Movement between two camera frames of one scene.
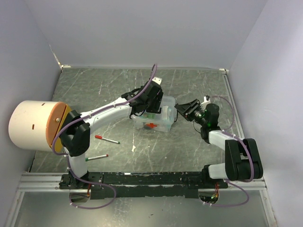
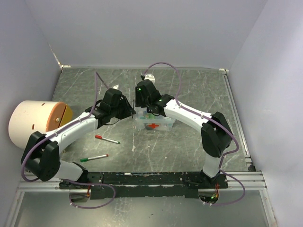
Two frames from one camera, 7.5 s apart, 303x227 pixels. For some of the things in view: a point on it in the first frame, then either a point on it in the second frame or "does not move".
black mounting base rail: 129,185 does not move
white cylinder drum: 33,124 does not move
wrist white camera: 206,100 -> 151,77
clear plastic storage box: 159,122 does not move
